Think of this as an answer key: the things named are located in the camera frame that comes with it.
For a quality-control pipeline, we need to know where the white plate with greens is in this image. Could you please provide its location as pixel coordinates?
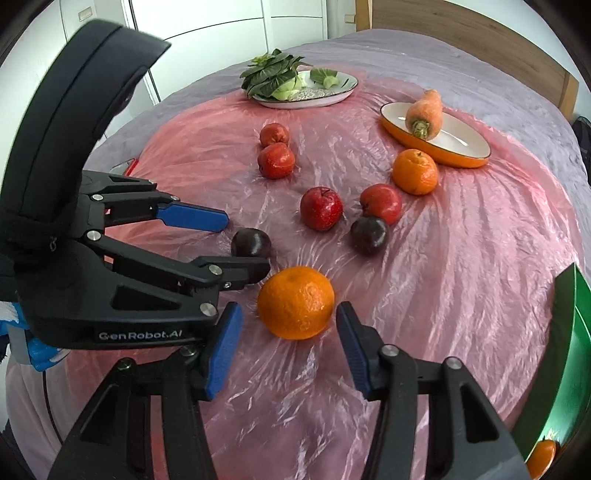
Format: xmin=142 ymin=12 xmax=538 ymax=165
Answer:
xmin=252 ymin=70 xmax=359 ymax=110

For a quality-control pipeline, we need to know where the green leafy vegetable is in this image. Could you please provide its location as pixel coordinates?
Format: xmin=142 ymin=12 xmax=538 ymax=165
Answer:
xmin=239 ymin=49 xmax=339 ymax=101

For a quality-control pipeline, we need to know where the smartphone red case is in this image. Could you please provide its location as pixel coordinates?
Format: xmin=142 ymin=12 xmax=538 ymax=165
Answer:
xmin=110 ymin=158 xmax=138 ymax=176

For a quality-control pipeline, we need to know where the purple bed cover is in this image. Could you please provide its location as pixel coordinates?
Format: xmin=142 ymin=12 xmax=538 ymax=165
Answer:
xmin=4 ymin=28 xmax=591 ymax=480

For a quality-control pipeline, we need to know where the orange oval dish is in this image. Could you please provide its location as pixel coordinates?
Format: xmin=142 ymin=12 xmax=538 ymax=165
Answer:
xmin=380 ymin=102 xmax=492 ymax=169

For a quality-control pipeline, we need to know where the black backpack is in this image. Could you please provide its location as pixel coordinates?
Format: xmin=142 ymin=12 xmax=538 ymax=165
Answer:
xmin=572 ymin=116 xmax=591 ymax=184

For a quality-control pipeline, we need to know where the black cable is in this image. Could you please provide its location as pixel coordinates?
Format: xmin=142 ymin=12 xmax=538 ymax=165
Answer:
xmin=42 ymin=368 xmax=66 ymax=446

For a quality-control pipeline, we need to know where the white wardrobe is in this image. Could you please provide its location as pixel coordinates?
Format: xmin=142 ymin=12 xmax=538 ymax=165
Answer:
xmin=59 ymin=0 xmax=329 ymax=135

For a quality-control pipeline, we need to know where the blue white gloved hand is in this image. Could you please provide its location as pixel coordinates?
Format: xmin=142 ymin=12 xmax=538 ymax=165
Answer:
xmin=0 ymin=301 xmax=70 ymax=372

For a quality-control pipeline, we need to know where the carrot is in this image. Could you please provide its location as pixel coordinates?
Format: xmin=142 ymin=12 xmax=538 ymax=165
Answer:
xmin=405 ymin=89 xmax=444 ymax=141

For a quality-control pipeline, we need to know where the wooden headboard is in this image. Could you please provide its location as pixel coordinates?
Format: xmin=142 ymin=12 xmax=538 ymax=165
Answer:
xmin=355 ymin=0 xmax=579 ymax=121

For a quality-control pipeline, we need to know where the green metal tray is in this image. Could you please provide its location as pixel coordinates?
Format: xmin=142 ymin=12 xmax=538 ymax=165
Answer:
xmin=512 ymin=264 xmax=590 ymax=458

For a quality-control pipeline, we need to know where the orange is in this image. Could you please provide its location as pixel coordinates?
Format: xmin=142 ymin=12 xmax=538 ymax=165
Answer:
xmin=526 ymin=439 xmax=558 ymax=480
xmin=256 ymin=266 xmax=335 ymax=340
xmin=391 ymin=149 xmax=439 ymax=196

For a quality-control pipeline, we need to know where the red apple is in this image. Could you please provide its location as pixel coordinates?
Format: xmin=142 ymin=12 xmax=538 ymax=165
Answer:
xmin=360 ymin=183 xmax=402 ymax=226
xmin=259 ymin=122 xmax=290 ymax=148
xmin=300 ymin=186 xmax=344 ymax=232
xmin=257 ymin=143 xmax=296 ymax=180

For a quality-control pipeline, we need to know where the dark plum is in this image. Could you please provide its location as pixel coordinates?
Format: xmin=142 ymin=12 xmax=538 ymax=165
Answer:
xmin=349 ymin=216 xmax=389 ymax=256
xmin=230 ymin=228 xmax=273 ymax=258

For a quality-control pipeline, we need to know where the pink plastic sheet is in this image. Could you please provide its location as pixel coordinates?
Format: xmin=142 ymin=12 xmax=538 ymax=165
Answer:
xmin=64 ymin=75 xmax=588 ymax=480

